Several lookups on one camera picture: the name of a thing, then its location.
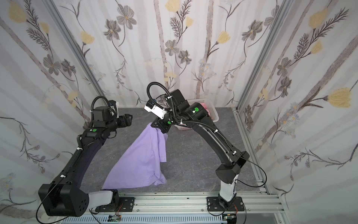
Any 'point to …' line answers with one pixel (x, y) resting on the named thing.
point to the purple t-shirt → (140, 166)
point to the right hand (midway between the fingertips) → (157, 121)
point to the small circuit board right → (231, 218)
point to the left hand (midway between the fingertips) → (127, 115)
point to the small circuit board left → (113, 218)
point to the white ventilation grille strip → (148, 219)
